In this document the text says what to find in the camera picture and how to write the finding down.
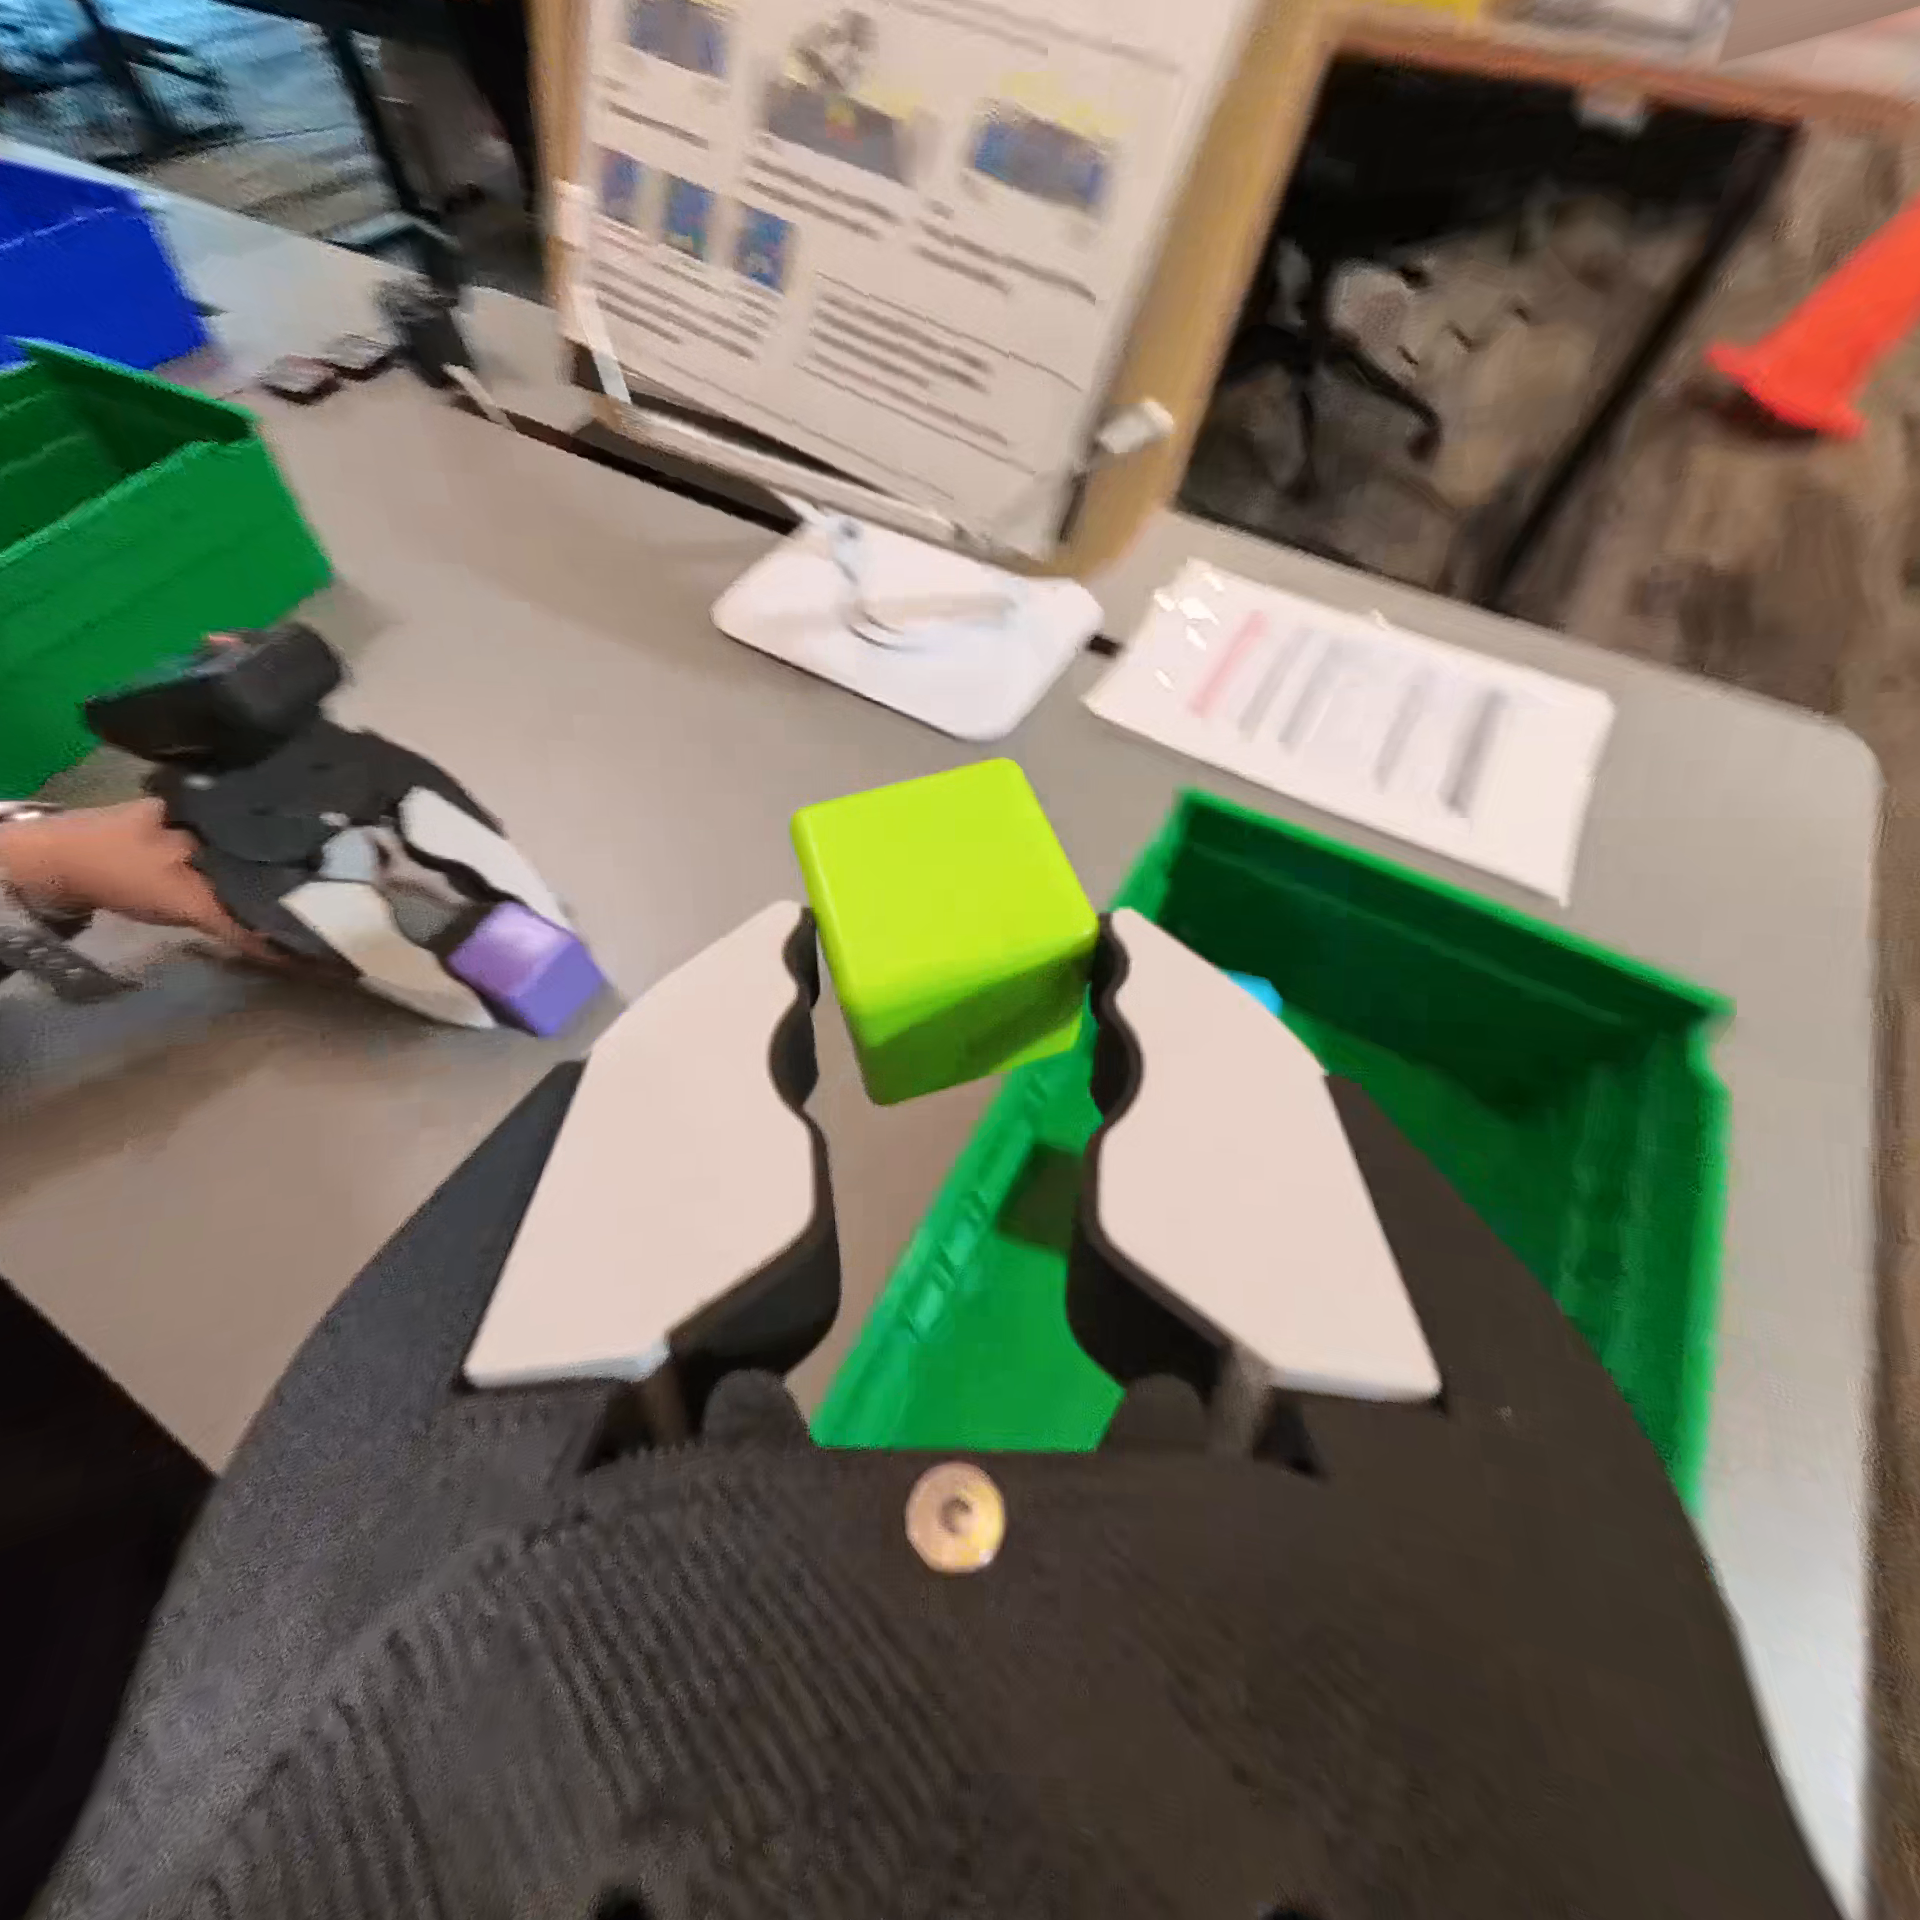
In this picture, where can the orange traffic cone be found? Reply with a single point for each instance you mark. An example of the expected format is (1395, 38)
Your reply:
(1815, 360)

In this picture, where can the small black device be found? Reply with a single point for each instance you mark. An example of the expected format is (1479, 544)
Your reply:
(323, 374)

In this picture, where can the blue plastic bin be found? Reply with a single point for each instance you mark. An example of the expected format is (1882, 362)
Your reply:
(90, 271)

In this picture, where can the grey desk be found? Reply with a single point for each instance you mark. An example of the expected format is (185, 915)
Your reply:
(599, 675)

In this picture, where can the lime green cube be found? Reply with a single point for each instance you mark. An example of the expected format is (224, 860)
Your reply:
(945, 915)

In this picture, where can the wooden stand board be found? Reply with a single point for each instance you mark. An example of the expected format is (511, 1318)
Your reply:
(1184, 300)

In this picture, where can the black charger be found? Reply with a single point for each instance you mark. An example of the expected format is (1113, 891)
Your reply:
(428, 330)

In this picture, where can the light blue cube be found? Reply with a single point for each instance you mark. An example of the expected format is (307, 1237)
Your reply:
(1258, 994)

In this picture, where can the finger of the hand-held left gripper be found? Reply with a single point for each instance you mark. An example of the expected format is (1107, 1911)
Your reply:
(383, 938)
(481, 862)

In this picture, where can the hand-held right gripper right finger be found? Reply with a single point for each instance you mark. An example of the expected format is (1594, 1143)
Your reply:
(1252, 1200)

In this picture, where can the background wooden desk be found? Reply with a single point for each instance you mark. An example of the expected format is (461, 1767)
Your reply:
(1650, 84)

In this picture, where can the laminated paper sheet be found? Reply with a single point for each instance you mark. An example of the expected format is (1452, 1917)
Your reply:
(1348, 720)

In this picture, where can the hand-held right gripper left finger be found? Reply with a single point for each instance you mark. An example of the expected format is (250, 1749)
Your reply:
(660, 1200)

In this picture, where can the purple cube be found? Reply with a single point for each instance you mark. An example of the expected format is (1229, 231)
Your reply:
(523, 975)

